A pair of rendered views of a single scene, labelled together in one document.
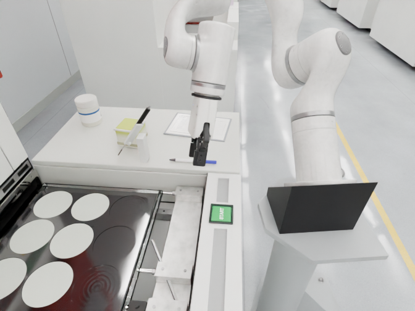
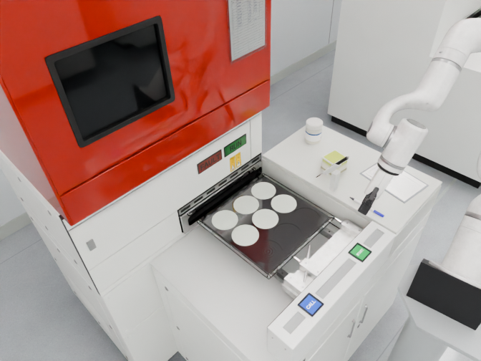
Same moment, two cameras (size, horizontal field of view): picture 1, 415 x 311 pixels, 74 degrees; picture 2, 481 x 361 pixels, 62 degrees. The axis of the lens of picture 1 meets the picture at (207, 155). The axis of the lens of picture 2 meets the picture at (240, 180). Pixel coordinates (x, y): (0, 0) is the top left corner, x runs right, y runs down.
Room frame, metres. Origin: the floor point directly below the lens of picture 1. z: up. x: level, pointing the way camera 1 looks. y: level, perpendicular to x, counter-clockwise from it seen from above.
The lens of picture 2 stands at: (-0.41, -0.28, 2.04)
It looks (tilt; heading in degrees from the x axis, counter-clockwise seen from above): 43 degrees down; 42
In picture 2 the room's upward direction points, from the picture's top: 3 degrees counter-clockwise
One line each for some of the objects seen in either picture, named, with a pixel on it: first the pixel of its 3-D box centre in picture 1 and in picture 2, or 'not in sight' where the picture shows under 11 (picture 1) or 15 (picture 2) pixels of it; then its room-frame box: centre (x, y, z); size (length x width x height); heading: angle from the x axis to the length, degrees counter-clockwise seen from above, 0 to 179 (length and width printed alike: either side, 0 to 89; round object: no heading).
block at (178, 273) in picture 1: (174, 273); (311, 269); (0.32, 0.07, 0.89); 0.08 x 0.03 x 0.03; 85
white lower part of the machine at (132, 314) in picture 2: not in sight; (157, 247); (0.26, 0.91, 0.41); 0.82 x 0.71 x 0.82; 175
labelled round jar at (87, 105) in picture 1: (89, 110); (313, 130); (0.85, 0.41, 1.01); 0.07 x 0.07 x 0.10
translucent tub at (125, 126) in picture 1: (131, 132); (334, 163); (0.72, 0.24, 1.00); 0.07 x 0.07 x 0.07; 77
